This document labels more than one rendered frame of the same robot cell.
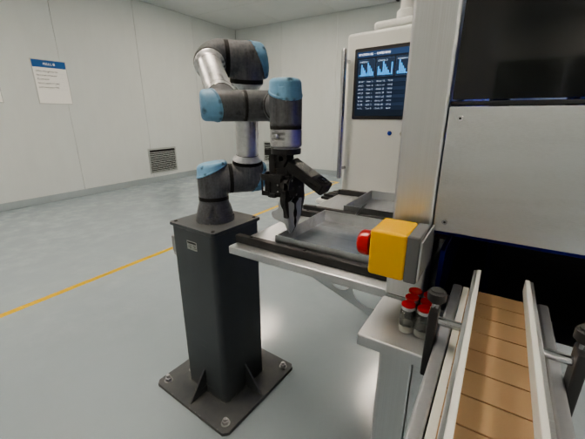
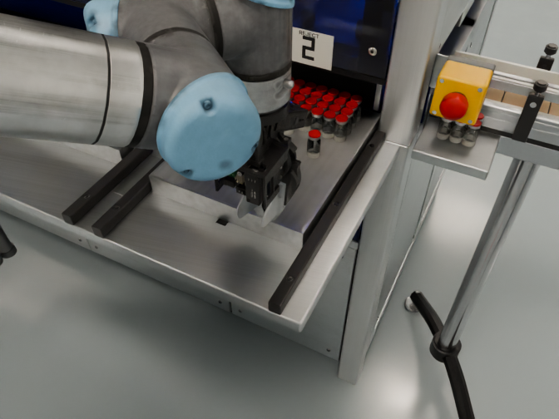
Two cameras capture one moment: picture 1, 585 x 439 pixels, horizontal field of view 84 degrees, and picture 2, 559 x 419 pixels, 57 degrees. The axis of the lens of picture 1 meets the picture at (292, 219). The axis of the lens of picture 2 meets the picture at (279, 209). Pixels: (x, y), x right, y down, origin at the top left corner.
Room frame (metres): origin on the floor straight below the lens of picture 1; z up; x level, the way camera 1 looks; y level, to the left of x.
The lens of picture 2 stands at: (0.81, 0.51, 1.44)
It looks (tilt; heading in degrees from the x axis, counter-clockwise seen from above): 45 degrees down; 265
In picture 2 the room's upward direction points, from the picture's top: straight up
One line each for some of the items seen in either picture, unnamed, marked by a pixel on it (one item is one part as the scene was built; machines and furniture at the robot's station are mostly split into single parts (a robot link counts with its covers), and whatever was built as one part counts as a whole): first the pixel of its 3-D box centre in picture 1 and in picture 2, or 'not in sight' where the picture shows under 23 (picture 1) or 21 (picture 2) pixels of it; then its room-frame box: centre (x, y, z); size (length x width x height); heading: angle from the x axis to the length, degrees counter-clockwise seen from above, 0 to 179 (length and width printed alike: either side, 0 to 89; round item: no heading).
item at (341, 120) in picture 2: not in sight; (299, 115); (0.70, -0.24, 0.90); 0.18 x 0.02 x 0.05; 147
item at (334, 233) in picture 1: (361, 239); (276, 147); (0.75, -0.17, 0.90); 0.34 x 0.26 x 0.04; 57
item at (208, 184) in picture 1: (214, 178); not in sight; (1.25, 0.30, 0.96); 0.13 x 0.12 x 0.14; 109
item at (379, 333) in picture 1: (413, 331); (457, 141); (0.43, -0.19, 0.87); 0.14 x 0.13 x 0.02; 58
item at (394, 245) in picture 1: (398, 248); (461, 90); (0.46, -0.16, 1.00); 0.08 x 0.07 x 0.07; 58
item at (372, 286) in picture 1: (368, 226); (179, 145); (0.92, -0.23, 0.87); 0.70 x 0.48 x 0.02; 148
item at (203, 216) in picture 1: (214, 206); not in sight; (1.25, 0.31, 0.84); 0.15 x 0.15 x 0.10
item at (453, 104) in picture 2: (369, 242); (454, 105); (0.49, -0.12, 0.99); 0.04 x 0.04 x 0.04; 58
